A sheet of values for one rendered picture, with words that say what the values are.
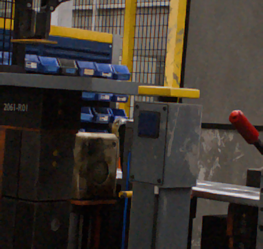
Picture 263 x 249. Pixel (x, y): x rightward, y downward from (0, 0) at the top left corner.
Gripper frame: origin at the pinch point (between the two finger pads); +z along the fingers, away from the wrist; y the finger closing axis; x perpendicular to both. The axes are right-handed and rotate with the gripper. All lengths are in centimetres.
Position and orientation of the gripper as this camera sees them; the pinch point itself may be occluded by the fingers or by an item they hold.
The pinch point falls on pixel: (35, 24)
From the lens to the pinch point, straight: 137.6
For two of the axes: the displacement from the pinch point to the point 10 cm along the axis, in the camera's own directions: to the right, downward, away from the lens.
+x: -6.0, -0.9, 8.0
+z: -0.8, 10.0, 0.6
